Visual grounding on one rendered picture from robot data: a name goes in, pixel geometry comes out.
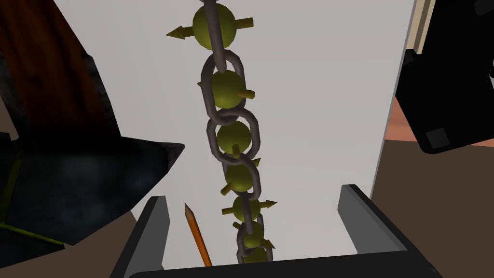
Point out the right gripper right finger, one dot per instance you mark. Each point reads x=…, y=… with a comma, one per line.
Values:
x=364, y=227

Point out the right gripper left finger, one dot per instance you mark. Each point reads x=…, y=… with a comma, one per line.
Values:
x=148, y=239

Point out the orange pencil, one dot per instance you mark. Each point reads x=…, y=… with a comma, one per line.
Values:
x=197, y=235

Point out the brown and black angular object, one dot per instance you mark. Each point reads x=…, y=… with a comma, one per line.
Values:
x=77, y=185

